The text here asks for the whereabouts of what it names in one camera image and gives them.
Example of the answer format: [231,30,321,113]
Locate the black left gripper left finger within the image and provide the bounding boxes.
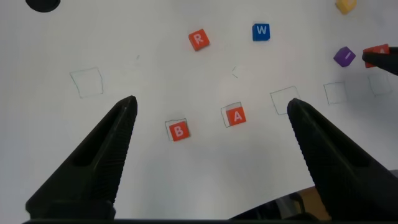
[25,95,139,220]

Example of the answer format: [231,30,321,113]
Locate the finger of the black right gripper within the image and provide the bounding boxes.
[361,51,398,77]

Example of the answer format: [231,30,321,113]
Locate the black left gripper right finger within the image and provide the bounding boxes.
[286,97,398,222]

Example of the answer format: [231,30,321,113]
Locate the orange letter A block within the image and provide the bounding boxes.
[362,44,391,69]
[224,106,248,128]

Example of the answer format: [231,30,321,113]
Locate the orange letter B block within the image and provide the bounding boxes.
[166,119,191,142]

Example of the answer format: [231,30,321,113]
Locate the purple letter I block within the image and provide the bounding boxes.
[333,46,357,68]

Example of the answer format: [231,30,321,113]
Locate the yellow letter Z block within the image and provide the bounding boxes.
[335,0,358,15]

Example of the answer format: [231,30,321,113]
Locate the black robot chassis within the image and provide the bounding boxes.
[229,185,331,222]

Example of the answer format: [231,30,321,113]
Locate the blue letter W block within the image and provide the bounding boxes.
[251,23,271,42]

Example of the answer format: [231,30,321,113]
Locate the orange letter R block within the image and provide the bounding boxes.
[188,28,211,52]

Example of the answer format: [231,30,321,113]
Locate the black round table grommet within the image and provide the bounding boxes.
[24,0,62,14]

